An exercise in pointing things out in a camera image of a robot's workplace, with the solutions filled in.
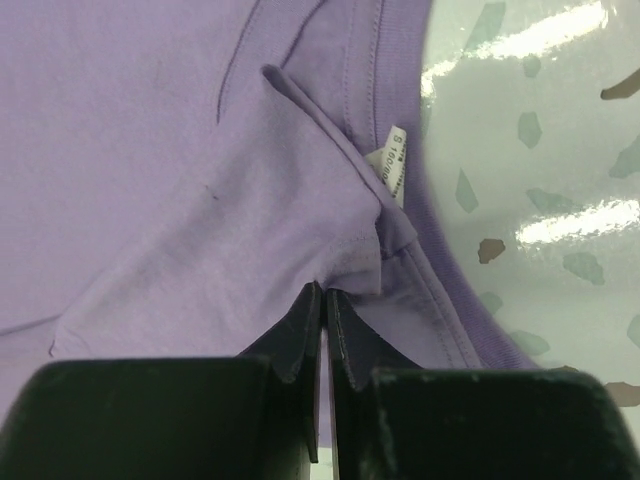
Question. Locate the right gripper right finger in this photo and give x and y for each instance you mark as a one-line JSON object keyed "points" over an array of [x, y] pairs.
{"points": [[395, 420]]}

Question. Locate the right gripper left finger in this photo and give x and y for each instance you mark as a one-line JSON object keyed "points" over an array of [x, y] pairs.
{"points": [[252, 416]]}

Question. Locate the purple t shirt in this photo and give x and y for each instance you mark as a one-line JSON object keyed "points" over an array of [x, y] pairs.
{"points": [[174, 172]]}

